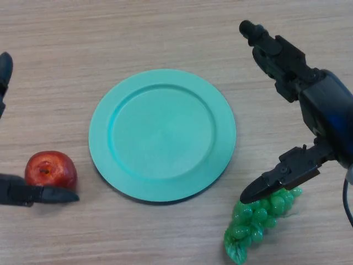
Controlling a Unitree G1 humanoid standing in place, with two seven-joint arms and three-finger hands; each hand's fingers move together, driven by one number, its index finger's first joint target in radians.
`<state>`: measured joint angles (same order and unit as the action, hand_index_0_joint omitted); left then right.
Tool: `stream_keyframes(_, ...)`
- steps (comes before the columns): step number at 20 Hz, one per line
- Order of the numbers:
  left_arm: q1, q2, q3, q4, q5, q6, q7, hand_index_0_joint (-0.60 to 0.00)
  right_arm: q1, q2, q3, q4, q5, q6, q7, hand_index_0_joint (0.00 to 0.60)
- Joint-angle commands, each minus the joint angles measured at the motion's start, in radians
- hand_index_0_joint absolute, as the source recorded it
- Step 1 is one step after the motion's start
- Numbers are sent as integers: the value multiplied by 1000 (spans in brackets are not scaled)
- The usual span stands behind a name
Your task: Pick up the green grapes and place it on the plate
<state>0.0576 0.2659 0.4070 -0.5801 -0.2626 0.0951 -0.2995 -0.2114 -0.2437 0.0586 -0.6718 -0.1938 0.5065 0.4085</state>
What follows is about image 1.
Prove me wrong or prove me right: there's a green grape bunch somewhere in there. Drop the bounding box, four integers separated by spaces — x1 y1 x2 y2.
222 186 304 265

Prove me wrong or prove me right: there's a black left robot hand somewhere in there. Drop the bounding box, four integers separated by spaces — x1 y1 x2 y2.
0 52 80 207

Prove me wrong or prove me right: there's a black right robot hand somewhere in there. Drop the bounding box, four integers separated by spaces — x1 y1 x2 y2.
238 19 353 205

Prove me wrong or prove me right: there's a teal round plate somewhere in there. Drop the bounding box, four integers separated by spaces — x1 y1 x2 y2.
88 68 237 204

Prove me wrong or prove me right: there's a red apple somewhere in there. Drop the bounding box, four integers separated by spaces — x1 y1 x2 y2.
24 150 78 192

